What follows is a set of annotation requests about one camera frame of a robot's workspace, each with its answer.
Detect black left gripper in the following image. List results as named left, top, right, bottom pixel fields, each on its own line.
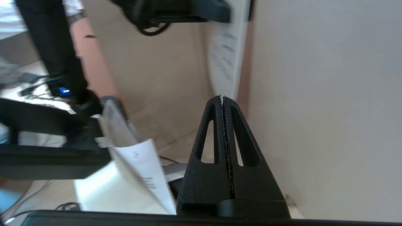
left=110, top=0, right=233, bottom=28

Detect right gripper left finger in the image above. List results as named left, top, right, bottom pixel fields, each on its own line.
left=177, top=95, right=233, bottom=218

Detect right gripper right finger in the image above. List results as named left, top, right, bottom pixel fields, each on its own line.
left=223, top=96, right=291, bottom=219

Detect blue and white door hanger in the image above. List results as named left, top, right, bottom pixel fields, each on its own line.
left=206, top=0, right=252, bottom=101

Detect white room door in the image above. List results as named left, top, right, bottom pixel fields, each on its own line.
left=247, top=0, right=402, bottom=222

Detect black upright column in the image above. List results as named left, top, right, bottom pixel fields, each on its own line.
left=14, top=0, right=102, bottom=115

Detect black looping gripper cable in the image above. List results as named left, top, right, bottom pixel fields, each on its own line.
left=137, top=20, right=171, bottom=37

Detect black floor cable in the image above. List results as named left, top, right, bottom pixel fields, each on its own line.
left=0, top=202, right=81, bottom=223

